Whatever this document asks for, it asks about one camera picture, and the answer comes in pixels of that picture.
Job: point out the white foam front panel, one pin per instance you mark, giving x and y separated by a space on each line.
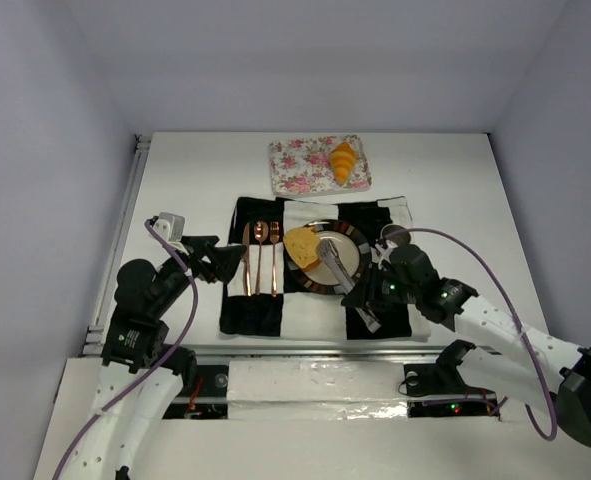
315 390

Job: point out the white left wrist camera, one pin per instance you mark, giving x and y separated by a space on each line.
169 227

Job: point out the floral rectangular tray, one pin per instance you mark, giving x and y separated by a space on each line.
304 167

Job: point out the orange croissant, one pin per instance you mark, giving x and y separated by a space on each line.
342 160

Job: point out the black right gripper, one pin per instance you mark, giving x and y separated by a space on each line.
366 295

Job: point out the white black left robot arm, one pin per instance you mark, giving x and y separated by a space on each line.
141 374

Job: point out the black white checkered cloth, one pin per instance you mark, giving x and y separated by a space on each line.
300 315

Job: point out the dark rimmed ceramic plate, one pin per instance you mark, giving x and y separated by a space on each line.
354 253

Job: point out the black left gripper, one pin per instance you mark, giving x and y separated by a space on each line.
203 256

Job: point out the bread slice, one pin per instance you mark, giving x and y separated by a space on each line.
301 245

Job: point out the steel cup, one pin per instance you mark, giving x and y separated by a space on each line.
394 235

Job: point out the copper spoon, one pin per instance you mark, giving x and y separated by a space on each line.
261 231

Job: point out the copper fork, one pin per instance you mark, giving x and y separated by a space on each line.
274 236

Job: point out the copper table knife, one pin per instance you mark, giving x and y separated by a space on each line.
246 260

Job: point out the aluminium frame rail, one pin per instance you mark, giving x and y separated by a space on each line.
93 339

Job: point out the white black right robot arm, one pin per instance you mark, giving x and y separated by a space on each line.
531 366

